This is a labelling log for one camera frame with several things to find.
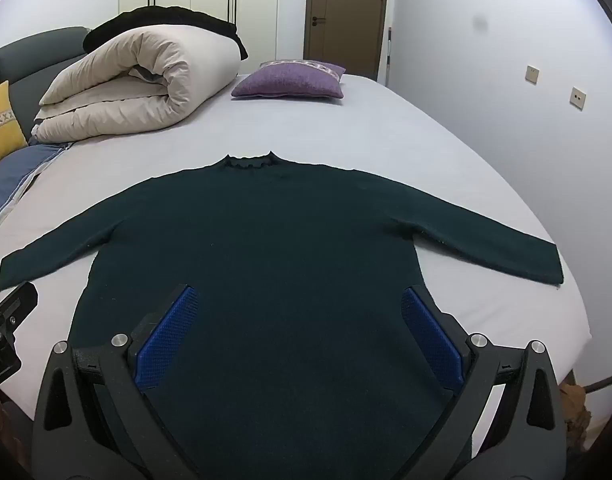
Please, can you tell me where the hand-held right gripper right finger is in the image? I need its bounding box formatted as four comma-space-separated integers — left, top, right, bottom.
400, 285, 570, 480

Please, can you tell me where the brown door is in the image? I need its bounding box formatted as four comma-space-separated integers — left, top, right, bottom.
303, 0, 391, 81

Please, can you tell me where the dark cable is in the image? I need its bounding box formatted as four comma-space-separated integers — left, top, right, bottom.
583, 372, 612, 397

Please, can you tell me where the purple pillow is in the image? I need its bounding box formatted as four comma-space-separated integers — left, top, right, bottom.
231, 59, 347, 101

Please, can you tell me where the rolled beige duvet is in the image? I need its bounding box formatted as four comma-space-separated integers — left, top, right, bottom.
33, 23, 242, 143

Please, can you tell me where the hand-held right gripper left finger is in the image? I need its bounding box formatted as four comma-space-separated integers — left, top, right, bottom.
32, 284, 208, 480

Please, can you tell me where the dark green sweater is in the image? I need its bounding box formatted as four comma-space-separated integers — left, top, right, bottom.
0, 151, 565, 480

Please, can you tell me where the yellow pillow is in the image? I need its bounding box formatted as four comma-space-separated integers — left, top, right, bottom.
0, 80, 28, 173

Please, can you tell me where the blue bedding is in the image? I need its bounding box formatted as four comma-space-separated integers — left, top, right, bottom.
0, 142, 69, 241

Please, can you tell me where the bed with white sheet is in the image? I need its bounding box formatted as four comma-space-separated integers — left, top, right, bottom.
0, 72, 592, 441

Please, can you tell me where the crumpled brown bag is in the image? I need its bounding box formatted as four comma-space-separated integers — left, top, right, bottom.
558, 382, 593, 456

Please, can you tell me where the grey upholstered headboard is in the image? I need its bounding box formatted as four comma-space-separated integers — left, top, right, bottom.
0, 26, 89, 128

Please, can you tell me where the black cloth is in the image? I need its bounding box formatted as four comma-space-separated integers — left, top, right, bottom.
83, 6, 249, 61

